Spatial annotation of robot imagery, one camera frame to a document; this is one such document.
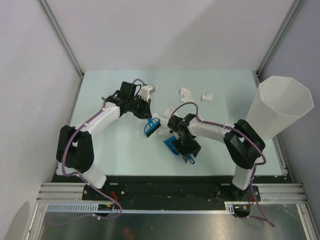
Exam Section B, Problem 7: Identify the white translucent waste bin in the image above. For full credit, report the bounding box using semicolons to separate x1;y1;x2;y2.
246;75;314;141

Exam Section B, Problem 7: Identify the right aluminium frame post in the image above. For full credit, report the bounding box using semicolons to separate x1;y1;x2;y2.
255;0;306;78

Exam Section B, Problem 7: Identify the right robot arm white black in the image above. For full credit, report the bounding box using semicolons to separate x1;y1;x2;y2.
164;113;266;201

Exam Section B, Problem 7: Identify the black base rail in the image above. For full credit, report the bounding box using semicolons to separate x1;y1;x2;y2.
82;176;261;211

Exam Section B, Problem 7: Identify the paper scrap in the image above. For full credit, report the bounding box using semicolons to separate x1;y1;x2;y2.
201;93;214;102
152;113;169;129
157;127;172;135
179;87;194;103
163;105;175;119

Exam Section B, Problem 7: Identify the white slotted cable duct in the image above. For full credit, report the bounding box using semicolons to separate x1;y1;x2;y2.
46;201;237;215

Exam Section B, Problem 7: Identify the left aluminium frame post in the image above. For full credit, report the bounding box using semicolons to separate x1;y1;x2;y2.
37;0;84;80

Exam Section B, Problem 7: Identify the aluminium frame rail right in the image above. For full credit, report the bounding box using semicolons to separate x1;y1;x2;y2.
256;183;308;205

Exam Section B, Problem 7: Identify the aluminium frame rail left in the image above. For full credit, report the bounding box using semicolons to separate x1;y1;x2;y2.
36;182;85;203

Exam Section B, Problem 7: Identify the aluminium frame rail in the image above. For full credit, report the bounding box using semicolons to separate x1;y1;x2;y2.
256;183;308;205
36;182;85;203

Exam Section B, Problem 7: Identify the paper scrap front right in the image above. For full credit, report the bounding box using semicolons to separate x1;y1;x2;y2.
152;113;169;129

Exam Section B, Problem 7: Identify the aluminium frame post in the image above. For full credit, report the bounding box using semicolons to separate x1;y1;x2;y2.
37;0;84;80
255;0;306;78

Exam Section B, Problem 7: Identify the paper scrap back middle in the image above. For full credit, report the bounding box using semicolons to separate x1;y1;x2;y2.
179;87;194;103

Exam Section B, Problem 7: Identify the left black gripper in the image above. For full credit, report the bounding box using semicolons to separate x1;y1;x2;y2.
128;95;152;120

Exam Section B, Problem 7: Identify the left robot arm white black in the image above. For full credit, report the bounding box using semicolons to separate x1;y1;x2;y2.
56;79;156;200

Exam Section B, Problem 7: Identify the paper scrap back right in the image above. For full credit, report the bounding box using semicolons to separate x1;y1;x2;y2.
201;93;214;102

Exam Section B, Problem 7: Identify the paper scrap centre back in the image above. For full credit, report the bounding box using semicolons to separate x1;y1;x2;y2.
163;105;175;119

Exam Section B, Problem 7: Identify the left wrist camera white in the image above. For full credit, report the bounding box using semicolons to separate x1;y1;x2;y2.
137;84;156;102

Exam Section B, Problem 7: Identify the blue hand brush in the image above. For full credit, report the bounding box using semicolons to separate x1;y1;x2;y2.
143;117;161;138

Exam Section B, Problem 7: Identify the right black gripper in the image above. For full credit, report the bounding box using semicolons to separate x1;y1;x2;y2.
171;135;201;163

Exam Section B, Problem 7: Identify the blue dustpan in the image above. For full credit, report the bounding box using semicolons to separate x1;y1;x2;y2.
163;136;195;165

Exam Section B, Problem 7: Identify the paper scrap far right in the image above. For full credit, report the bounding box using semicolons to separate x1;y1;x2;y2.
157;127;172;135

